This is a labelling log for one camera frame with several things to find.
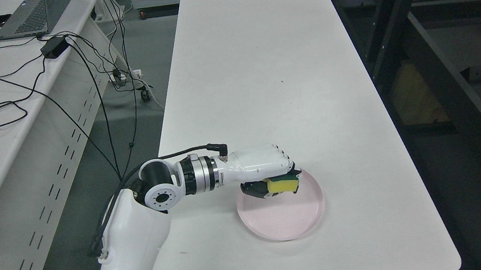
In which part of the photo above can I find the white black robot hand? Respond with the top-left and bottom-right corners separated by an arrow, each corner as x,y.
216,144 -> 302,199

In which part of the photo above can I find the green yellow sponge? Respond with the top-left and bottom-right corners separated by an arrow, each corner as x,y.
264,173 -> 299,194

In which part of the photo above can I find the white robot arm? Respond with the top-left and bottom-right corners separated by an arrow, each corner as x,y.
90,144 -> 228,270

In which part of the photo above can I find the pink round plate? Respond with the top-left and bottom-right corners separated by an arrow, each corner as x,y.
236,171 -> 325,241

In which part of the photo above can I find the white power strip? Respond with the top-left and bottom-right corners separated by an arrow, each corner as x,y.
109,68 -> 143,87

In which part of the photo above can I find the black power adapter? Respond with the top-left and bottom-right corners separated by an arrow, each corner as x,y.
40,36 -> 69,59

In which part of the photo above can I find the white side desk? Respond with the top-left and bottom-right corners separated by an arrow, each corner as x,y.
0,0 -> 124,270

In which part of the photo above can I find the grey laptop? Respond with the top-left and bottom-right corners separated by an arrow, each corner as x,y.
0,0 -> 71,40

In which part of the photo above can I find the black looped cable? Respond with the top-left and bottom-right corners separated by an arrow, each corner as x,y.
0,37 -> 122,195

